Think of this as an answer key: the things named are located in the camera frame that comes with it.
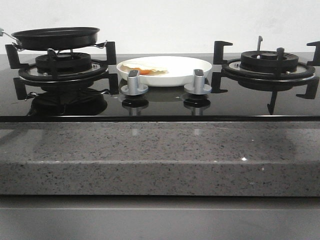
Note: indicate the white plate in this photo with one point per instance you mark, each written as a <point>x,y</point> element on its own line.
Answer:
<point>167,71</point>

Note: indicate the fried egg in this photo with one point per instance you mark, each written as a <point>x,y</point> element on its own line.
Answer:
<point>144,68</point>

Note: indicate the black frying pan mint handle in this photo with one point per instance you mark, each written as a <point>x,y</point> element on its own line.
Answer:
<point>59,38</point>

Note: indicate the silver stove knob near pan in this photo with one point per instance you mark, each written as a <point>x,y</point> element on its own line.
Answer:
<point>134,87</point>

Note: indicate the silver stove knob near gripper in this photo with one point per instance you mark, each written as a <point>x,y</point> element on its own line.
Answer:
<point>198,86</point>

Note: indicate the black glass gas cooktop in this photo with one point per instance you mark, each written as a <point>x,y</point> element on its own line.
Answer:
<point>101,101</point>

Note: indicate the black pan support grate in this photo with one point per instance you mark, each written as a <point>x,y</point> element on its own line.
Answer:
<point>111,52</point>

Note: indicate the black empty burner grate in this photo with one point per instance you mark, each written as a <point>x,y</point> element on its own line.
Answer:
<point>220,50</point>

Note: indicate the black burner under pan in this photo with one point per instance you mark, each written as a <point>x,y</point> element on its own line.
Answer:
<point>63,69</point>

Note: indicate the black empty burner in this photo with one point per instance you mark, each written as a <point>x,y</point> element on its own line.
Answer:
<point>269,68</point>

